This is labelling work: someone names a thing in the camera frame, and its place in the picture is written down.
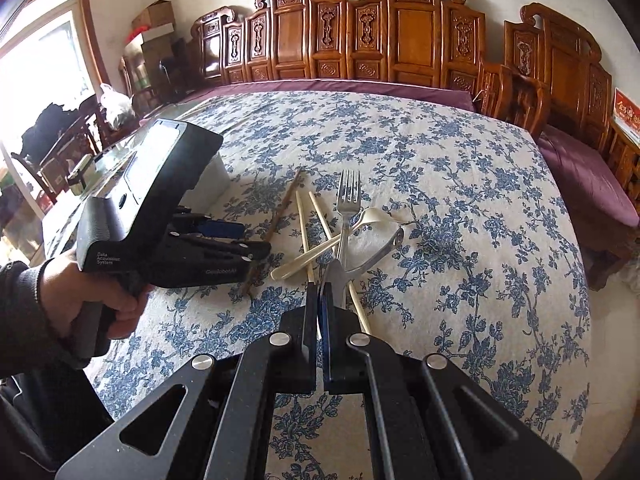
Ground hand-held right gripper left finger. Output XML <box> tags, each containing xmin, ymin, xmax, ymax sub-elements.
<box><xmin>55</xmin><ymin>282</ymin><xmax>321</xmax><ymax>480</ymax></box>

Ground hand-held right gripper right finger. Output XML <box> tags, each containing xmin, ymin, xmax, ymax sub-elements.
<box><xmin>320</xmin><ymin>280</ymin><xmax>583</xmax><ymax>480</ymax></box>

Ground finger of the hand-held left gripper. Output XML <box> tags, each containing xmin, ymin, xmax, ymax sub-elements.
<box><xmin>172</xmin><ymin>210</ymin><xmax>247</xmax><ymax>240</ymax></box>
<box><xmin>170</xmin><ymin>232</ymin><xmax>272</xmax><ymax>263</ymax></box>

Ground rectangular metal tin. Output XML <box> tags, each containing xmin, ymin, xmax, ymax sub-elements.
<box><xmin>197</xmin><ymin>160</ymin><xmax>232</xmax><ymax>211</ymax></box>

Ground brown wooden chopstick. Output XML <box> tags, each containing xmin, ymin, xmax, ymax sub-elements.
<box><xmin>241</xmin><ymin>169</ymin><xmax>305</xmax><ymax>298</ymax></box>

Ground white spoon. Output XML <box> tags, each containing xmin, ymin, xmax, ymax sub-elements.
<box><xmin>271</xmin><ymin>207</ymin><xmax>383</xmax><ymax>281</ymax></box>

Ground metal spoon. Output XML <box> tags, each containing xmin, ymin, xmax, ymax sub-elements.
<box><xmin>322</xmin><ymin>227</ymin><xmax>406</xmax><ymax>311</ymax></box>

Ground metal fork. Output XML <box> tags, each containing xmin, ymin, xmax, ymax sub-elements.
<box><xmin>334</xmin><ymin>169</ymin><xmax>362</xmax><ymax>266</ymax></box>

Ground person's left forearm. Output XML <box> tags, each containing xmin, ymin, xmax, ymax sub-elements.
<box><xmin>0</xmin><ymin>260</ymin><xmax>63</xmax><ymax>378</ymax></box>

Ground person's left hand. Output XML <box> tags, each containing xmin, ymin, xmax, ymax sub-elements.
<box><xmin>37</xmin><ymin>257</ymin><xmax>151</xmax><ymax>341</ymax></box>

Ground clear plastic bag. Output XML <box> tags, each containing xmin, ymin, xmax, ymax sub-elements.
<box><xmin>100</xmin><ymin>84</ymin><xmax>133</xmax><ymax>128</ymax></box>

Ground dark wooden dining chair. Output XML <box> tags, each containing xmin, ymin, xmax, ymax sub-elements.
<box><xmin>10</xmin><ymin>110</ymin><xmax>101</xmax><ymax>201</ymax></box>

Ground cardboard boxes on cabinet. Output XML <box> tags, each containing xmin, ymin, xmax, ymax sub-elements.
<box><xmin>124</xmin><ymin>22</ymin><xmax>176</xmax><ymax>48</ymax></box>

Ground blue floral tablecloth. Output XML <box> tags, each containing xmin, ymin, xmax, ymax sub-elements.
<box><xmin>85</xmin><ymin>91</ymin><xmax>593</xmax><ymax>480</ymax></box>

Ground brown cardboard box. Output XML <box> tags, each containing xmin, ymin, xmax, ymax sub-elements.
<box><xmin>131</xmin><ymin>0</ymin><xmax>175</xmax><ymax>31</ymax></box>

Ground long purple sofa cushion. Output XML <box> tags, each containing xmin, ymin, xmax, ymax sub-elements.
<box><xmin>185</xmin><ymin>79</ymin><xmax>476</xmax><ymax>111</ymax></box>

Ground carved wooden sofa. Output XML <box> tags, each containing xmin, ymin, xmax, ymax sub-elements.
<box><xmin>190</xmin><ymin>0</ymin><xmax>488</xmax><ymax>106</ymax></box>

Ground purple armchair cushion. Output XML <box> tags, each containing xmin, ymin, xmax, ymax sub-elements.
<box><xmin>537</xmin><ymin>125</ymin><xmax>640</xmax><ymax>228</ymax></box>

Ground wooden side table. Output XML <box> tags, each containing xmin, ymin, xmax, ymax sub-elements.
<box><xmin>607</xmin><ymin>120</ymin><xmax>640</xmax><ymax>186</ymax></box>

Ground carved wooden armchair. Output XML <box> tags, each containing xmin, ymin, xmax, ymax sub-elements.
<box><xmin>477</xmin><ymin>2</ymin><xmax>640</xmax><ymax>291</ymax></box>

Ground red card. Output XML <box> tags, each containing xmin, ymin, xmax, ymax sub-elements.
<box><xmin>612</xmin><ymin>89</ymin><xmax>640</xmax><ymax>138</ymax></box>

